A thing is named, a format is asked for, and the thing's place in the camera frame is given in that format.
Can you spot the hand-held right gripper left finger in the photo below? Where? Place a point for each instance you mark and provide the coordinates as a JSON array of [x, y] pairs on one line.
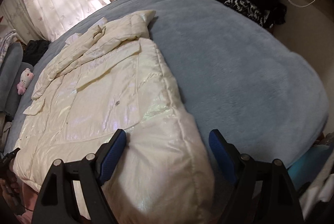
[[112, 156]]

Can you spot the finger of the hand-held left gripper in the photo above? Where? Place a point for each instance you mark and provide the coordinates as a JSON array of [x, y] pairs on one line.
[[10, 155]]

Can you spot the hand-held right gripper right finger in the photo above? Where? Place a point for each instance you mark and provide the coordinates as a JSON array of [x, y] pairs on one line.
[[223, 156]]

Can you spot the white puffer jacket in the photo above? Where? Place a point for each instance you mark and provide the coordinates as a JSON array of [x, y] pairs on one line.
[[104, 98]]

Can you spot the person's left hand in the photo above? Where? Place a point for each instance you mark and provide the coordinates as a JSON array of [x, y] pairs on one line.
[[10, 182]]

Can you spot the grey pillow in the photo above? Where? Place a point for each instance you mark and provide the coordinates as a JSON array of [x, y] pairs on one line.
[[5, 132]]

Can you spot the pink clothing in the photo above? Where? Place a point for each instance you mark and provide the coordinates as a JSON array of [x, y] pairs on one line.
[[28, 203]]

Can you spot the white and pink cat plush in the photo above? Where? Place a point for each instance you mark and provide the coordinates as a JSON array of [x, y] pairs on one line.
[[26, 76]]

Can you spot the cyan item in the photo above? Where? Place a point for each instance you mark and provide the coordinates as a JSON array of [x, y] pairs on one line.
[[308, 161]]

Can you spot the white item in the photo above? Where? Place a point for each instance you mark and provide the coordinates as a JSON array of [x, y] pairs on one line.
[[318, 190]]

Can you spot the black cloth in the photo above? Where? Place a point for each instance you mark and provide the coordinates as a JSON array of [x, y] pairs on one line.
[[36, 50]]

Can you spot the purple floral folded blanket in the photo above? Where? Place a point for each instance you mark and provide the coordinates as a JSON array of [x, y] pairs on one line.
[[6, 41]]

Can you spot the black and white patterned clothing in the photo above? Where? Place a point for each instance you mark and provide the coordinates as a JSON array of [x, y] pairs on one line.
[[234, 3]]

